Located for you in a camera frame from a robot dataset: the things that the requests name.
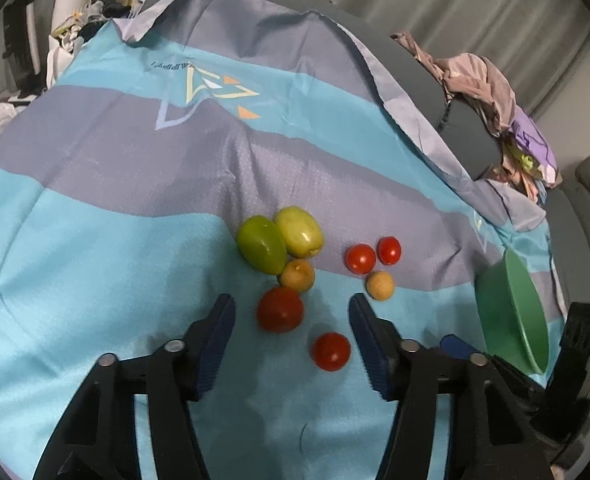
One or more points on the black chair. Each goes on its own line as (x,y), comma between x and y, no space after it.
(22,45)

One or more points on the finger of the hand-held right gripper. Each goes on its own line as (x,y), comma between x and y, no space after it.
(455,344)

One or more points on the dark green tomato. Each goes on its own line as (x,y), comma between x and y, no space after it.
(260,245)

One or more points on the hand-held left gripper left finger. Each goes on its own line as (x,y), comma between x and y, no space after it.
(215,345)

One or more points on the tan longan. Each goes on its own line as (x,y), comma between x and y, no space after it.
(297,276)
(379,285)

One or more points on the small red tomato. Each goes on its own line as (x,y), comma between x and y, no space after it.
(360,258)
(389,250)

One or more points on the grey sofa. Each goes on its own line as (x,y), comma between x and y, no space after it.
(410,85)

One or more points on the large red tomato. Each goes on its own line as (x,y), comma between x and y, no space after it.
(280,310)

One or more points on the pink clothes pile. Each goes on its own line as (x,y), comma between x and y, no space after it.
(475,80)

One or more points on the green bowl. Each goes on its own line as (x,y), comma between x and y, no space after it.
(505,310)

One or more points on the yellow-green tomato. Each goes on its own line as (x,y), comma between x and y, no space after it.
(301,230)

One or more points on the grey curtain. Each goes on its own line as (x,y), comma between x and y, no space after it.
(450,5)

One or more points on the dark grey cushion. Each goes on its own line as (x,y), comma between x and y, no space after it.
(467,132)

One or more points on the purple cloth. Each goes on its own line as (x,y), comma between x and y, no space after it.
(532,142)

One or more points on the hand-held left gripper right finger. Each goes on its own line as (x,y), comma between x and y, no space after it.
(370,345)

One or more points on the blue and grey printed blanket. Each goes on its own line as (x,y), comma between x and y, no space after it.
(125,185)

